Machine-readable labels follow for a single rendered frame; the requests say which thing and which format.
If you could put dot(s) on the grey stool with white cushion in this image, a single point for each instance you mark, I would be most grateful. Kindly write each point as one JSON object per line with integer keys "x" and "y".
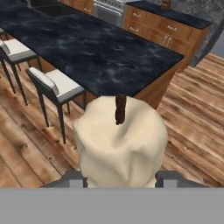
{"x": 18, "y": 50}
{"x": 59, "y": 84}

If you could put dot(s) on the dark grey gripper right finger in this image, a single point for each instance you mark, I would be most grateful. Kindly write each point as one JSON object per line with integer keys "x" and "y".
{"x": 170, "y": 178}

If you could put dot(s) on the stainless steel oven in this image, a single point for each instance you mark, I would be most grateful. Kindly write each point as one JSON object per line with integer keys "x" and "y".
{"x": 109, "y": 12}

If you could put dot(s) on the cream candle with brown wick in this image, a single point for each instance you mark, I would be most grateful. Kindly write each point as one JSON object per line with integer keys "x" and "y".
{"x": 122, "y": 151}

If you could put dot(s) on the small brown jar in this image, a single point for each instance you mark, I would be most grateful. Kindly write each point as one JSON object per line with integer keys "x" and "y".
{"x": 166, "y": 3}

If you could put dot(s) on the black sink basin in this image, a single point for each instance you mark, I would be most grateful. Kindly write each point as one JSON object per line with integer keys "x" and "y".
{"x": 55, "y": 10}

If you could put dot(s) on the wooden kitchen island body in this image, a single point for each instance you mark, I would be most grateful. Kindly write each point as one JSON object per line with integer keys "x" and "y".
{"x": 159, "y": 87}

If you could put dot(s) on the wooden cupboard run with drawers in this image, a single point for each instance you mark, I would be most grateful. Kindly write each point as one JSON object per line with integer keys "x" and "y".
{"x": 163, "y": 32}
{"x": 80, "y": 5}

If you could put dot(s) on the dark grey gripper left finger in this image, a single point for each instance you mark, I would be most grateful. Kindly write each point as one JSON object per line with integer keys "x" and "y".
{"x": 74, "y": 178}

